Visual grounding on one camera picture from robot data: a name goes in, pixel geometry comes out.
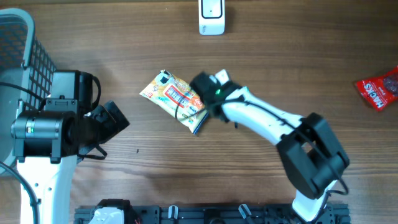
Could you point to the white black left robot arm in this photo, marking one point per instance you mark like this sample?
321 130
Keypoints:
69 126

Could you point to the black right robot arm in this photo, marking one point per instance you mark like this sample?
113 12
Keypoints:
312 156

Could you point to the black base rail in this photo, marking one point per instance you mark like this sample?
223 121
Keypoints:
121 211

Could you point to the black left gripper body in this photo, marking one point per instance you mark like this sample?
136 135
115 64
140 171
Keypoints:
97 134

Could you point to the grey black shopping basket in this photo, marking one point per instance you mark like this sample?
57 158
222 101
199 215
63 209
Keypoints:
24 63

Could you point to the red candy bag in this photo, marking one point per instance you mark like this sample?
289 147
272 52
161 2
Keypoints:
379 91

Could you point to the white barcode scanner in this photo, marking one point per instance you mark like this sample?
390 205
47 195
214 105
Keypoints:
211 17

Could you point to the yellow wet wipes pack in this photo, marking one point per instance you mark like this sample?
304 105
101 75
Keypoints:
176 97

